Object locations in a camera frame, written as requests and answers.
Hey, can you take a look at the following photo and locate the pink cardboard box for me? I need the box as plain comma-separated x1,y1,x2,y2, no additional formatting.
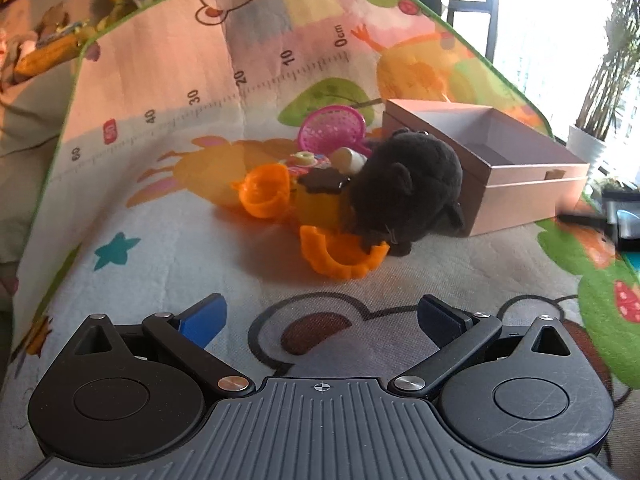
383,100,589,236

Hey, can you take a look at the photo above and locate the orange toy pumpkin half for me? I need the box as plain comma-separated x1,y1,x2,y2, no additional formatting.
299,226,390,281

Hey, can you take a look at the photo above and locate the black plush toy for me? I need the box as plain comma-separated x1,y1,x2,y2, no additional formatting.
348,129,464,257

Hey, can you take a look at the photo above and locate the orange toy pumpkin bowl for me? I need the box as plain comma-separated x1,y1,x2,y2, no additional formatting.
231,164,291,220

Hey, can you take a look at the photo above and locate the yellow toy cup chocolate top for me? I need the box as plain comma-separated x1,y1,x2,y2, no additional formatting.
294,168,352,232

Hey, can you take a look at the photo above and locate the white toy cup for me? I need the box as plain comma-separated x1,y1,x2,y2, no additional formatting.
329,146,368,177

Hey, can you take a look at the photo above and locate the pink toy strainer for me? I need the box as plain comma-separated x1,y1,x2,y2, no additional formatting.
297,105,371,156

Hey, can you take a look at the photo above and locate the white plant pot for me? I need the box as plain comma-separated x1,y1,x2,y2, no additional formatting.
566,126,606,170

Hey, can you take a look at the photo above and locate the green bamboo plant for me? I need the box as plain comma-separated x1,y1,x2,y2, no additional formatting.
575,0,639,141

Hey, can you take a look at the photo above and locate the colourful children play mat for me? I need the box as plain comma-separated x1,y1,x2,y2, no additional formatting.
1,0,639,479

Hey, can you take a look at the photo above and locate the black chair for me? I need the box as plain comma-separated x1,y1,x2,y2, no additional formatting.
444,0,500,62

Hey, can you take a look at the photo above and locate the yellow toy on floor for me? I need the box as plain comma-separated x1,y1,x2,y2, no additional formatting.
13,26,96,82

